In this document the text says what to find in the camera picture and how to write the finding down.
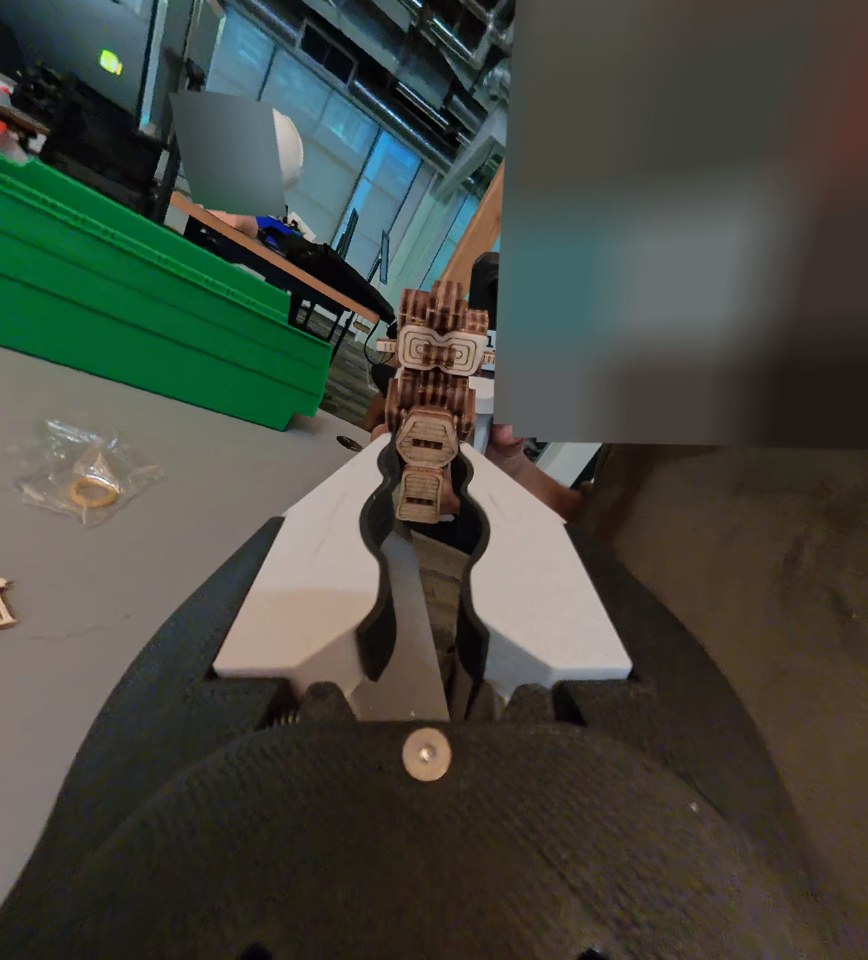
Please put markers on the green plastic bin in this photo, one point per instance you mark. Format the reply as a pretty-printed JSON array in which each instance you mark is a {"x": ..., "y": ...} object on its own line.
[{"x": 103, "y": 300}]

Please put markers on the clear plastic bag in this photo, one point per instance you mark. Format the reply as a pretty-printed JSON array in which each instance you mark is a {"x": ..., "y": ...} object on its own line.
[{"x": 58, "y": 457}]

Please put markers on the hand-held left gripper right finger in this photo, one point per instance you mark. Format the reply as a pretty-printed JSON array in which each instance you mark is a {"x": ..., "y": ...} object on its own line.
[{"x": 546, "y": 592}]

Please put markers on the black desk grommet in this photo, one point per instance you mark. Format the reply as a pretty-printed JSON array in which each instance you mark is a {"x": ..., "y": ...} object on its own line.
[{"x": 349, "y": 443}]

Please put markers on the tan rubber band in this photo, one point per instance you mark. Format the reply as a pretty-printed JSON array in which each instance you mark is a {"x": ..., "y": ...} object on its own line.
[{"x": 73, "y": 491}]

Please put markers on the person's brown shirt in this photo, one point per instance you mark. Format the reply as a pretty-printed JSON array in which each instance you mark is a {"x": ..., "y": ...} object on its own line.
[{"x": 779, "y": 600}]

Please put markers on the grey desk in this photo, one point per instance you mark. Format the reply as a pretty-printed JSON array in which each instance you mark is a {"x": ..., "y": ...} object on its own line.
[{"x": 178, "y": 562}]

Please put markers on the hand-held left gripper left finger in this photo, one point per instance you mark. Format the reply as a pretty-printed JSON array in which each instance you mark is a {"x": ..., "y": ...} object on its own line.
[{"x": 299, "y": 592}]

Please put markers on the person's right forearm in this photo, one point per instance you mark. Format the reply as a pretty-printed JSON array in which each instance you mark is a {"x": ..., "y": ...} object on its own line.
[{"x": 546, "y": 487}]

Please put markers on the green lit sign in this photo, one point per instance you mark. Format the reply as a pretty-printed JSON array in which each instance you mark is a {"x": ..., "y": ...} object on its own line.
[{"x": 109, "y": 61}]

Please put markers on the wooden model vehicle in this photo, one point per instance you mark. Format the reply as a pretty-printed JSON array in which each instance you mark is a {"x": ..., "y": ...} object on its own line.
[{"x": 426, "y": 442}]

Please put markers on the cluster of metal ceiling pipes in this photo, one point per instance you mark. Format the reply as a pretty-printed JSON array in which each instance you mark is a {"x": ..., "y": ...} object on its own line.
[{"x": 434, "y": 37}]

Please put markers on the white hard hat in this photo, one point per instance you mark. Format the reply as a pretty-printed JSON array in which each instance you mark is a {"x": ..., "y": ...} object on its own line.
[{"x": 291, "y": 150}]

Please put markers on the person's right hand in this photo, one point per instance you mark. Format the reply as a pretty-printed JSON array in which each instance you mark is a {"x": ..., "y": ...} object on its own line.
[{"x": 510, "y": 444}]

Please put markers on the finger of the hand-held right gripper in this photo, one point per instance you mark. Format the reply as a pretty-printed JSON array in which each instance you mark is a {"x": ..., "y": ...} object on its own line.
[{"x": 485, "y": 396}]

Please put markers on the wooden ceiling beam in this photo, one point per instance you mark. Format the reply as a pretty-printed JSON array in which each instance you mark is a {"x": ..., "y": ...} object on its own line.
[{"x": 479, "y": 225}]

